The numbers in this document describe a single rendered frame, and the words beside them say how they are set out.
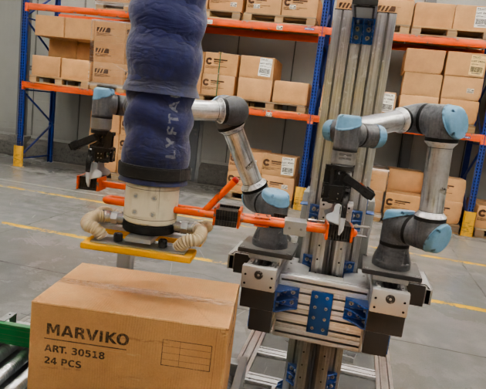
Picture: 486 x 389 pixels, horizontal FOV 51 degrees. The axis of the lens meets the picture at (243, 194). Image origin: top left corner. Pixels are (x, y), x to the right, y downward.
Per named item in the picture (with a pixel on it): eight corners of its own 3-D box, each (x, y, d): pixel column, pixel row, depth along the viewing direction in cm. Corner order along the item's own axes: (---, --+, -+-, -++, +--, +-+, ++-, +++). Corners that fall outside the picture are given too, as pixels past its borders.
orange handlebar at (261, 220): (66, 201, 164) (67, 190, 164) (101, 187, 194) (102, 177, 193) (357, 241, 158) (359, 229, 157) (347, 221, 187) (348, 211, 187)
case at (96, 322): (25, 421, 160) (31, 300, 154) (75, 360, 200) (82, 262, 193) (214, 451, 157) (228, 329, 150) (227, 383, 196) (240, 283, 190)
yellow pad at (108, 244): (79, 248, 154) (80, 232, 153) (92, 240, 164) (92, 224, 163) (190, 264, 152) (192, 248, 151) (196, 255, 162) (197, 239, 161)
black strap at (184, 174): (106, 175, 153) (108, 162, 152) (130, 167, 176) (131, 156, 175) (181, 185, 152) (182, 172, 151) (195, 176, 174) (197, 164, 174)
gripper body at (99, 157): (108, 164, 187) (110, 132, 185) (85, 161, 188) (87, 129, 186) (115, 163, 195) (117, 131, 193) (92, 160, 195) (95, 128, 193)
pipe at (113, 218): (82, 235, 155) (83, 217, 155) (111, 218, 180) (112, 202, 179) (193, 251, 153) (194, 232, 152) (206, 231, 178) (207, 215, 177)
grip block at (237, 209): (211, 226, 159) (214, 208, 158) (216, 219, 169) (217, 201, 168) (238, 229, 159) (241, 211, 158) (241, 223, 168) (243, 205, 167)
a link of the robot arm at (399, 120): (410, 99, 200) (318, 114, 173) (436, 101, 191) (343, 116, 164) (410, 129, 203) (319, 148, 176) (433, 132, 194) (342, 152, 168)
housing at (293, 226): (282, 234, 159) (285, 220, 158) (283, 229, 166) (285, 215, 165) (305, 237, 159) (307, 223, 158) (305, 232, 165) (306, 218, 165)
